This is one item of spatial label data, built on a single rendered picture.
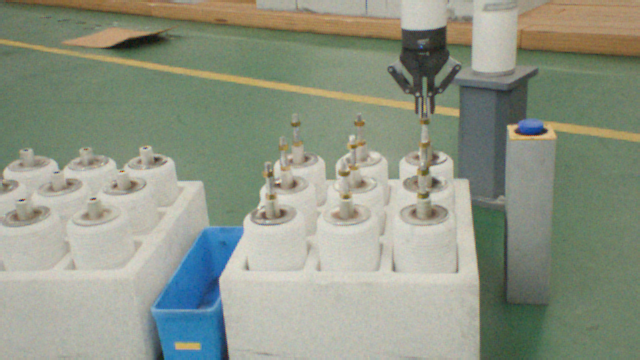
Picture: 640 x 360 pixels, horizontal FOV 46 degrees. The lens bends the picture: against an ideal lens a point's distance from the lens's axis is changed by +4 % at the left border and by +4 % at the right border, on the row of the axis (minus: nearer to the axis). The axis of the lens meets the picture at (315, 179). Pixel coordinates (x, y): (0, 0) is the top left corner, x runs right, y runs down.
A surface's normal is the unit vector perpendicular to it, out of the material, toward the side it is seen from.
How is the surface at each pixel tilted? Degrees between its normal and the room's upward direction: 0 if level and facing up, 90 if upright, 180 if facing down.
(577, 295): 0
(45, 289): 90
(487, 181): 90
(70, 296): 90
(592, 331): 0
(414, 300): 90
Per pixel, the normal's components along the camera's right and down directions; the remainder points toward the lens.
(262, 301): -0.15, 0.39
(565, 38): -0.63, 0.34
